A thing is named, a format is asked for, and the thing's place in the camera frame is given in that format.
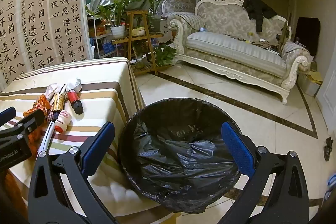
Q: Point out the leafy plant in white pot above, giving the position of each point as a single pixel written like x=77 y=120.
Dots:
x=117 y=29

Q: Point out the blue plastic crate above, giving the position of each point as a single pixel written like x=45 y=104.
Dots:
x=108 y=47

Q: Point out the red bottle with black cap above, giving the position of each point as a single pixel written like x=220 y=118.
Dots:
x=74 y=102

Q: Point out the small white bottle red label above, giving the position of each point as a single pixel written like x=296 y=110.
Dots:
x=63 y=121

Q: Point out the clear plastic wrapper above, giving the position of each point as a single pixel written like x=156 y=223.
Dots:
x=51 y=91

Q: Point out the dark floor object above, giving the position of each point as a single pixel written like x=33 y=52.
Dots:
x=328 y=149

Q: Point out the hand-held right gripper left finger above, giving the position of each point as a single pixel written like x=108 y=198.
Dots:
x=99 y=144

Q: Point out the pile of cardboard scraps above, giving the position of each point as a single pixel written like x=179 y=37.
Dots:
x=262 y=45

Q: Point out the small clear bottle blue cap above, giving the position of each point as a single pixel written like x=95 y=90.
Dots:
x=202 y=29

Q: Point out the tall plant in dark pot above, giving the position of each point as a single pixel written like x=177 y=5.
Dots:
x=155 y=22

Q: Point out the ornate cream sofa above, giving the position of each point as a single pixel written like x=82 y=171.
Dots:
x=231 y=48

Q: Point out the small yellow plant pot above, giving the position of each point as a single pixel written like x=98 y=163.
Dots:
x=138 y=31

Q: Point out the orange snack wrapper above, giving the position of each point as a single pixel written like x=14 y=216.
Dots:
x=39 y=108

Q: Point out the calligraphy paper sheet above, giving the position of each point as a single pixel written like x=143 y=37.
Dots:
x=68 y=3
x=11 y=37
x=39 y=24

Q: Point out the black-lined round trash bin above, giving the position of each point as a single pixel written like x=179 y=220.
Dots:
x=183 y=150

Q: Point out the white metal shelf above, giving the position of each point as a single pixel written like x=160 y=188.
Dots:
x=95 y=37

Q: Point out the white tissue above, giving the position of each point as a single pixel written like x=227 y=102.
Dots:
x=73 y=84

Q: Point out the yellowish cardboard box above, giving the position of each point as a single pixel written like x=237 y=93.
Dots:
x=313 y=79

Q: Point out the black jacket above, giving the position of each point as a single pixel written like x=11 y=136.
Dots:
x=258 y=10

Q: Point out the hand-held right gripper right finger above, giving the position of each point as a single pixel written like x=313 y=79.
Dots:
x=237 y=150

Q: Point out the low green leafy plant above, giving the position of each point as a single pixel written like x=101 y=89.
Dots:
x=164 y=54

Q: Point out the gold labelled tube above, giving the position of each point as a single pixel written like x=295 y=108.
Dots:
x=58 y=101

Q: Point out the striped tablecloth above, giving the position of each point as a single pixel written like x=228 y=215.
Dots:
x=105 y=98

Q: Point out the ornate cream armchair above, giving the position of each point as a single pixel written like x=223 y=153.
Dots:
x=179 y=5

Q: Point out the wooden plant stand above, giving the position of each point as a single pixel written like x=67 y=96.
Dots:
x=145 y=22

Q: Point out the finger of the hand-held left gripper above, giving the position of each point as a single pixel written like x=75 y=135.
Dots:
x=32 y=118
x=6 y=113

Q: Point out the patterned brown wrapper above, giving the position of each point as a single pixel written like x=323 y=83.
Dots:
x=50 y=116

